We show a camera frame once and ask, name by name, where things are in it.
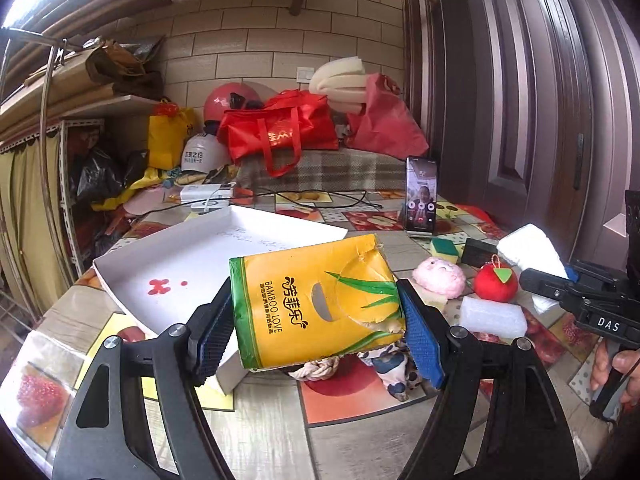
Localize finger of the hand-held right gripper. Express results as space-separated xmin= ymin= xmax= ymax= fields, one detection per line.
xmin=519 ymin=267 xmax=573 ymax=305
xmin=566 ymin=259 xmax=628 ymax=287

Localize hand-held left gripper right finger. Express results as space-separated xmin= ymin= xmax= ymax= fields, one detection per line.
xmin=395 ymin=280 xmax=581 ymax=480

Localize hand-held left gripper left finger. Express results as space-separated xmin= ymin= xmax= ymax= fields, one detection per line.
xmin=52 ymin=277 xmax=236 ymax=480

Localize red plush apple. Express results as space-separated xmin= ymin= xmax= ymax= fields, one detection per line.
xmin=473 ymin=255 xmax=519 ymax=303

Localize white cardboard tray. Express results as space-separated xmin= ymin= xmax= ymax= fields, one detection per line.
xmin=93 ymin=205 xmax=349 ymax=395

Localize yellow tissue packet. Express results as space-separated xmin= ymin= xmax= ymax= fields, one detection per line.
xmin=229 ymin=233 xmax=407 ymax=372

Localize brown beige braided ring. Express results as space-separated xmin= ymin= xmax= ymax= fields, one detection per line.
xmin=290 ymin=357 xmax=347 ymax=384

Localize person's right hand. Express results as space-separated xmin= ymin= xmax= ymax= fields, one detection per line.
xmin=589 ymin=336 xmax=640 ymax=397

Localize patterned fabric scrunchie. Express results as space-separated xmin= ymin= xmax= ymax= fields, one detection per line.
xmin=357 ymin=340 xmax=422 ymax=402

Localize pink plush pig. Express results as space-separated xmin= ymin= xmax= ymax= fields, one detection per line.
xmin=412 ymin=256 xmax=467 ymax=300

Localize white foam block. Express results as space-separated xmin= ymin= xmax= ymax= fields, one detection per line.
xmin=459 ymin=296 xmax=528 ymax=339

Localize black sponge block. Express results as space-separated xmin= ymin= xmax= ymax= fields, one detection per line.
xmin=460 ymin=238 xmax=501 ymax=268

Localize yellow green sponge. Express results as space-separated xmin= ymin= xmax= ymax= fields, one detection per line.
xmin=430 ymin=238 xmax=461 ymax=265

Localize fruit print tablecloth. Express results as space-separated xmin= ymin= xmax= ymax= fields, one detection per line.
xmin=0 ymin=187 xmax=640 ymax=480

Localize smartphone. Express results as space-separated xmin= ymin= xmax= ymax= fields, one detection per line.
xmin=404 ymin=156 xmax=439 ymax=231

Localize white power bank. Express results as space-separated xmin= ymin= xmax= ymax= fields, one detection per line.
xmin=180 ymin=183 xmax=237 ymax=204

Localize pink hat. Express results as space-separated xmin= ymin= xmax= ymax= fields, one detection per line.
xmin=124 ymin=187 xmax=186 ymax=216

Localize yellow cloth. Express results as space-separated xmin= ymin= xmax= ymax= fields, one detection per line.
xmin=92 ymin=167 xmax=166 ymax=211

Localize white helmet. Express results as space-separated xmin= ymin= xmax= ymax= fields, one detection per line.
xmin=180 ymin=130 xmax=233 ymax=175

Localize plaid blanket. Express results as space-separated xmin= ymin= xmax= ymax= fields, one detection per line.
xmin=235 ymin=147 xmax=408 ymax=196

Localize black plastic bag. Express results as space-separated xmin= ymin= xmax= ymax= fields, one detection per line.
xmin=70 ymin=147 xmax=126 ymax=206

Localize brown door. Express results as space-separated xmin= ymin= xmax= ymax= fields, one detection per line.
xmin=425 ymin=0 xmax=640 ymax=281

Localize yellow gift bag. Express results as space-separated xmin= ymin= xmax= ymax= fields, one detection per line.
xmin=147 ymin=101 xmax=197 ymax=171

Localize red tote bag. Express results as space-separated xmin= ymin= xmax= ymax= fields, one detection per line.
xmin=216 ymin=89 xmax=341 ymax=178

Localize metal shelf rack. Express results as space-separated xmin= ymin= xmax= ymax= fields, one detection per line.
xmin=0 ymin=95 xmax=161 ymax=281

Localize red plastic bag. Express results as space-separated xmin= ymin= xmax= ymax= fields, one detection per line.
xmin=345 ymin=73 xmax=430 ymax=161

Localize olive curtain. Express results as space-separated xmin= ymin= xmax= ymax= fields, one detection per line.
xmin=0 ymin=145 xmax=66 ymax=306

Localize pink helmet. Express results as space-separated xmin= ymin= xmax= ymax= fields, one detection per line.
xmin=203 ymin=81 xmax=273 ymax=126

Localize curved metal tube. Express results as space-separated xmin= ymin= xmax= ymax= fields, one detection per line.
xmin=39 ymin=40 xmax=83 ymax=281

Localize white foam rolls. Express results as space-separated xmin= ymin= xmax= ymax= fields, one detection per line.
xmin=308 ymin=57 xmax=371 ymax=116

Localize brown crumpled paper bag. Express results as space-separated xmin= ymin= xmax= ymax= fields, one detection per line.
xmin=85 ymin=40 xmax=165 ymax=101

